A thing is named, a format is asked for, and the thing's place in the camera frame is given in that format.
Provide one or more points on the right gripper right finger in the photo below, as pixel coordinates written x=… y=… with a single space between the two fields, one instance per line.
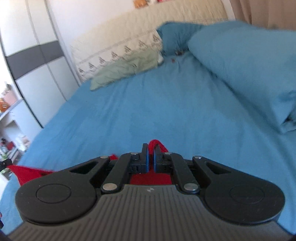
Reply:
x=232 y=195

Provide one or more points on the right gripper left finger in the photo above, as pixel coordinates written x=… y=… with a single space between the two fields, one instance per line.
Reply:
x=69 y=194

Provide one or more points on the red knit sweater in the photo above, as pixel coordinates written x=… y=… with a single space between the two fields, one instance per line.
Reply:
x=26 y=174

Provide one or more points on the white shelf unit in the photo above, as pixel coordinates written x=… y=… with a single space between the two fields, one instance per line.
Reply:
x=13 y=142

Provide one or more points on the blue bed sheet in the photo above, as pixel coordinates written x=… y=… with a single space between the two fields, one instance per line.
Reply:
x=182 y=104

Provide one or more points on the white grey wardrobe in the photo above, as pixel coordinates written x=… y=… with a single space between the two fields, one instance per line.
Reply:
x=35 y=58

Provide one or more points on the rolled blue duvet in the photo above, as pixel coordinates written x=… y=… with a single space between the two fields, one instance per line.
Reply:
x=257 y=63

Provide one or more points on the green pillow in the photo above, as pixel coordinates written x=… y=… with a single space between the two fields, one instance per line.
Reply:
x=126 y=67

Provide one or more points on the dark teal pillow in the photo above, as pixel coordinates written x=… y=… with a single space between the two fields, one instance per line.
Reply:
x=175 y=36

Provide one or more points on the beige quilted headboard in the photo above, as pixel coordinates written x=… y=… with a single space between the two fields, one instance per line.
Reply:
x=135 y=31

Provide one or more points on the beige curtain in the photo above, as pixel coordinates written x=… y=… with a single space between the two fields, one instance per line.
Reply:
x=275 y=14

